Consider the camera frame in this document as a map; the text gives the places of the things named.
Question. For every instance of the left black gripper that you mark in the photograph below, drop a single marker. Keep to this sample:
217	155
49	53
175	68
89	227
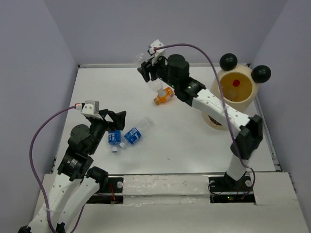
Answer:
119	118

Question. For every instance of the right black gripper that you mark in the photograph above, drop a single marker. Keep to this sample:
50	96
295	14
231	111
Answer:
144	70

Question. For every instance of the clear plastic bottle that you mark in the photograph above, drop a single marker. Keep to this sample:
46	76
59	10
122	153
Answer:
154	85

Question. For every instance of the blue label bottle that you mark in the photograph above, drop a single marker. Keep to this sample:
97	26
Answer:
114	140
136	133

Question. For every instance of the small orange juice bottle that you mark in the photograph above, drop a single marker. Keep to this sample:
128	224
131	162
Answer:
163	96

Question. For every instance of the clear bottle with red cap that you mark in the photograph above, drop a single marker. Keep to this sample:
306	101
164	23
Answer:
233	90

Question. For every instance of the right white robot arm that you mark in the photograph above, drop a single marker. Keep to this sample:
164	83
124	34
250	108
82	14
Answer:
247	131

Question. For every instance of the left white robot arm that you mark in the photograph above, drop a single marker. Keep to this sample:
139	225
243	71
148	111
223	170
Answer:
76	179

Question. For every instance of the cream bin with cat print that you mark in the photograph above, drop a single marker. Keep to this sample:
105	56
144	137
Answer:
250	80

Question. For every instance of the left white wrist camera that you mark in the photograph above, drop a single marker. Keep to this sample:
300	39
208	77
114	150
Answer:
90	108

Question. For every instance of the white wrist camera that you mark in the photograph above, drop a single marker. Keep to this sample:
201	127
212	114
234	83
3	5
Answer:
90	108
155	52

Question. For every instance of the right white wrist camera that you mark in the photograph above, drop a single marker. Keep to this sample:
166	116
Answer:
155	52

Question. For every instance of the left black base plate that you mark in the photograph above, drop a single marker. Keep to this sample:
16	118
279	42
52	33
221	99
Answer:
111	193

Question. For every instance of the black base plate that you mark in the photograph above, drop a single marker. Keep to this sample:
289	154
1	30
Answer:
224	193
111	193

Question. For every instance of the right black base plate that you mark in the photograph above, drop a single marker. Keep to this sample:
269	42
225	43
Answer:
224	193

